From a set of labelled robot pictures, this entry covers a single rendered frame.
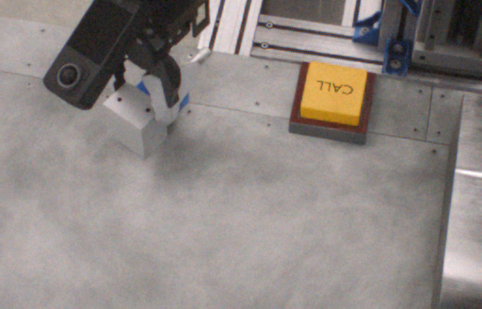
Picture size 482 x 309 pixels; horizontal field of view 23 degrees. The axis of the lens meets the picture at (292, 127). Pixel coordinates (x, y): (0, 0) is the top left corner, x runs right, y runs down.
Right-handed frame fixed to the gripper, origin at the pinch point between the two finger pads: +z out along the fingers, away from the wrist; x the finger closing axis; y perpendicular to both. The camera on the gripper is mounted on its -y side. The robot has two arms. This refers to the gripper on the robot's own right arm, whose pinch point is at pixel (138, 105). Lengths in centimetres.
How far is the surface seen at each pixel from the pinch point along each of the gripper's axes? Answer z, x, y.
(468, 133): -4.5, -28.5, 14.6
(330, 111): 1.0, -15.0, 11.9
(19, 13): 85, 76, 43
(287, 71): 4.6, -7.0, 15.4
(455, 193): -4.1, -31.0, 8.5
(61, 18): 85, 69, 48
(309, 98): 0.9, -12.4, 11.7
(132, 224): 4.6, -6.4, -8.8
